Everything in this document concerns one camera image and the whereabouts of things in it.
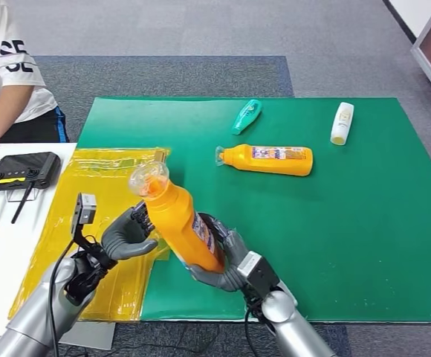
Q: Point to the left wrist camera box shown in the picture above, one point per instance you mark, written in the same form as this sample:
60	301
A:
87	209

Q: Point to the yellow taped cardboard sheet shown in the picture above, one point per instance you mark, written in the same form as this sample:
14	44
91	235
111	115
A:
100	182

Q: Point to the person's left forearm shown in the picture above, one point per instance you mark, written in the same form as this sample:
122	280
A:
7	108

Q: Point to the orange detergent bottle clear cap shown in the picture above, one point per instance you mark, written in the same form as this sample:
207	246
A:
267	165
178	222

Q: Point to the white plastic bottle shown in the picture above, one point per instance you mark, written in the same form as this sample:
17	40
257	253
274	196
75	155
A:
342	123

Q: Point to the teal plastic bottle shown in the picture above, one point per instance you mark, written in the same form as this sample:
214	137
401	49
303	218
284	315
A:
246	117

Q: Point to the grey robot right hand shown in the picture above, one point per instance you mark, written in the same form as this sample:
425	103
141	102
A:
234	256

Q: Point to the person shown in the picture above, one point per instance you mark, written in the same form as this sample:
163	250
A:
3	59

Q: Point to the green table mat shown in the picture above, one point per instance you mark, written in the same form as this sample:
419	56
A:
349	222

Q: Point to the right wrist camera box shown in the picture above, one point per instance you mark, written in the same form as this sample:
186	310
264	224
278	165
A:
260	276

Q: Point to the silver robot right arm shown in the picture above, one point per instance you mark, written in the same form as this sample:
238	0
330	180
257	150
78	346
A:
293	330

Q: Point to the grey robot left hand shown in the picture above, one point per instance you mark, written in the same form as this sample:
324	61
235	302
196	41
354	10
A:
124	239

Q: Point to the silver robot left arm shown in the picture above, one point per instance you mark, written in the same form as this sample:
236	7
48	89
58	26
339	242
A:
33	315

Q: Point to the black remote controller with antennas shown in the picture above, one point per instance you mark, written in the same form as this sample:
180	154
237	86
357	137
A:
22	169

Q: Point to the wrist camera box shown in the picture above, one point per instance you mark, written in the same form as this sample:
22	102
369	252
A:
87	209
260	276

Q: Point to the clear acrylic stand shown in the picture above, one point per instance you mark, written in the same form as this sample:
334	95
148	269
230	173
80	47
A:
14	196

